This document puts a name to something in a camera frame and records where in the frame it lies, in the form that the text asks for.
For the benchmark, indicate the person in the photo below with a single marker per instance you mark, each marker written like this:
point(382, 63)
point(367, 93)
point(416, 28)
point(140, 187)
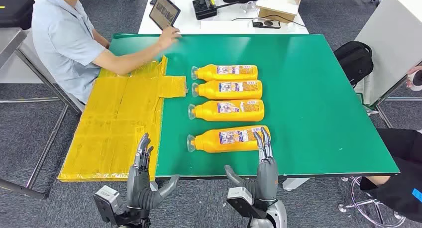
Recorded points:
point(402, 183)
point(62, 45)

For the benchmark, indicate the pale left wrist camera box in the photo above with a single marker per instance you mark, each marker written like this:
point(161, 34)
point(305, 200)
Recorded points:
point(105, 203)

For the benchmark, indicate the black backpack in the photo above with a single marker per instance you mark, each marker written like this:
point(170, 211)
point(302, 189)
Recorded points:
point(354, 61)

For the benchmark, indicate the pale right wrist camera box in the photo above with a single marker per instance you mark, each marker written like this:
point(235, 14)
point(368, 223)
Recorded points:
point(242, 201)

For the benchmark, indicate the person's right forearm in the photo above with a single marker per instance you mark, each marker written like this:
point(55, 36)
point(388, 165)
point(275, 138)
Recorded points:
point(132, 60)

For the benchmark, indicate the orange detergent bottle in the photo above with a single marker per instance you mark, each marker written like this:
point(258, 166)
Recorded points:
point(211, 142)
point(211, 112)
point(211, 92)
point(207, 75)

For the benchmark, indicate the person's right hand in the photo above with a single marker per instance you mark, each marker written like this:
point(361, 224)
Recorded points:
point(168, 37)

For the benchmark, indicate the person's hand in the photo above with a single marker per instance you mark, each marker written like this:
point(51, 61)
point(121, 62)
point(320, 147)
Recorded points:
point(410, 74)

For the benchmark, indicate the white table foot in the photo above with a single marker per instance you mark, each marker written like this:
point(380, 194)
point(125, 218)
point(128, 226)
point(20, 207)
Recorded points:
point(295, 183)

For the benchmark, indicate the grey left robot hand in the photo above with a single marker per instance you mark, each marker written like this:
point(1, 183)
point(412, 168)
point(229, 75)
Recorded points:
point(140, 187)

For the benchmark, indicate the chrome stool base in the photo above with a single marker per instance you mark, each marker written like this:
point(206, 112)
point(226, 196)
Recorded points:
point(359, 210)

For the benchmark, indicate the yellow taped cardboard sheet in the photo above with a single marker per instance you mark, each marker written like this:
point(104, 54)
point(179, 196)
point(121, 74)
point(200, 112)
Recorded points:
point(112, 121)

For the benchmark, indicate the person's left forearm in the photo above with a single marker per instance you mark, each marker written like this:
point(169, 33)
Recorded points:
point(101, 40)

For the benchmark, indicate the grey metal frame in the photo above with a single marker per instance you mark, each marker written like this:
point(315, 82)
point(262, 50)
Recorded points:
point(384, 96)

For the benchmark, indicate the open cardboard box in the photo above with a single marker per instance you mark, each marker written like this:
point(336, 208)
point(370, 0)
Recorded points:
point(280, 9)

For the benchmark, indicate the black hard case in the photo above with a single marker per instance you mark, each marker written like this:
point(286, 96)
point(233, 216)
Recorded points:
point(14, 12)

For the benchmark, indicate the black round object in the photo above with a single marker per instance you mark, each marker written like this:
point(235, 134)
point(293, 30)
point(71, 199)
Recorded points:
point(418, 81)

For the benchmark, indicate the black tablet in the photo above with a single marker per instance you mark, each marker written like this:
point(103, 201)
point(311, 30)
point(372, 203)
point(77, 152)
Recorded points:
point(164, 12)

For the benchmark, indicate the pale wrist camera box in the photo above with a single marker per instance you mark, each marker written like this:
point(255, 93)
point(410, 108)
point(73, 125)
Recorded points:
point(105, 203)
point(242, 201)

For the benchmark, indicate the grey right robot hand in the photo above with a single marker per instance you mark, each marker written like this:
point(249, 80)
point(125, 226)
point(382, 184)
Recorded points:
point(267, 180)

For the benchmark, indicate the clear plastic bag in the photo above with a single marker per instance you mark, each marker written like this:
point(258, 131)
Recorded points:
point(250, 6)

